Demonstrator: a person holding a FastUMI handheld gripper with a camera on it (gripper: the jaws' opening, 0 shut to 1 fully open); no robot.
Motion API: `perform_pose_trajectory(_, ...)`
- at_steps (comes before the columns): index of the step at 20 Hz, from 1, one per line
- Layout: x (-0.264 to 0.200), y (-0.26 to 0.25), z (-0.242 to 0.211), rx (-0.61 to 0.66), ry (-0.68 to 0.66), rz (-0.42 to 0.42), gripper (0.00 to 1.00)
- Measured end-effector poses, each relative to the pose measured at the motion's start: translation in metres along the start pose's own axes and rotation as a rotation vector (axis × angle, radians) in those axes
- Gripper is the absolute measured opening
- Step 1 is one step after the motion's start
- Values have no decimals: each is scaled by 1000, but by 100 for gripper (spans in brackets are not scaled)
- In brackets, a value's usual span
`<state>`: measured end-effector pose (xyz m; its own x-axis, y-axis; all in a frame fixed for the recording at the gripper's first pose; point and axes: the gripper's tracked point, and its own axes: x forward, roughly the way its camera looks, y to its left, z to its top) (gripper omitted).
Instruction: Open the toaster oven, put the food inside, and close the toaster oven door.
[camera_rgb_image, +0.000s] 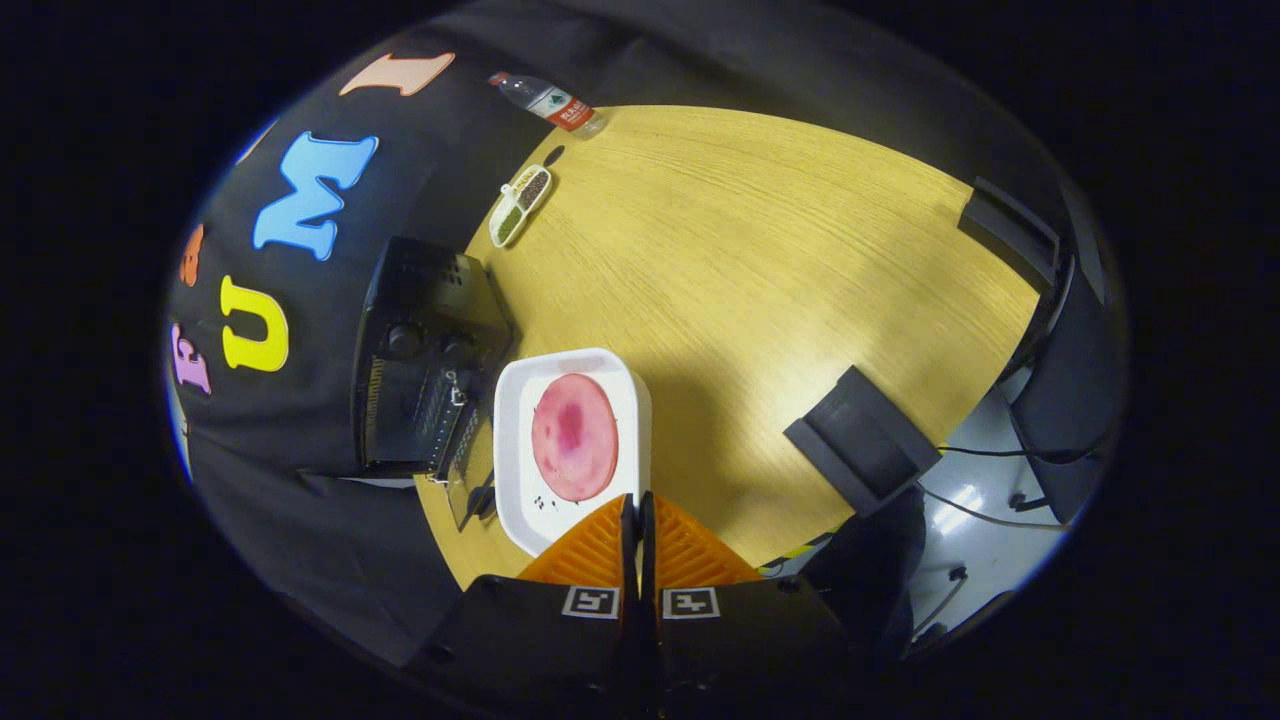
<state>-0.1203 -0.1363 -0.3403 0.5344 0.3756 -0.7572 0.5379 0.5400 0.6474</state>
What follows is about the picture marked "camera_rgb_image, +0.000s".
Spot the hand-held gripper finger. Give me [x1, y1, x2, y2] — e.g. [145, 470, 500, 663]
[405, 493, 642, 701]
[640, 491, 871, 701]

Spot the pink ham slice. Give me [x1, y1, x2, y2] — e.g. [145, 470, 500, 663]
[531, 374, 620, 503]

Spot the white rectangular food tray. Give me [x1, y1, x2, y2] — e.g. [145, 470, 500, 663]
[493, 348, 653, 558]

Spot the black toaster oven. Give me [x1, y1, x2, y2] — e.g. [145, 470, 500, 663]
[352, 237, 516, 531]

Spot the dark bulky object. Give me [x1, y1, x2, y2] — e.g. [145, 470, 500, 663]
[800, 490, 928, 656]

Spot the black rectangular block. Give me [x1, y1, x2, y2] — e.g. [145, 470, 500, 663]
[958, 177, 1061, 291]
[783, 365, 943, 516]

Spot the red label plastic water bottle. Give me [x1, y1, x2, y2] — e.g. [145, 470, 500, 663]
[488, 72, 608, 139]

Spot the black office chair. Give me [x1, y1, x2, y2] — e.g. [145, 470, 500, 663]
[1005, 255, 1131, 526]

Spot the black floor cable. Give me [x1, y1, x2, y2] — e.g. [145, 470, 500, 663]
[915, 445, 1101, 531]

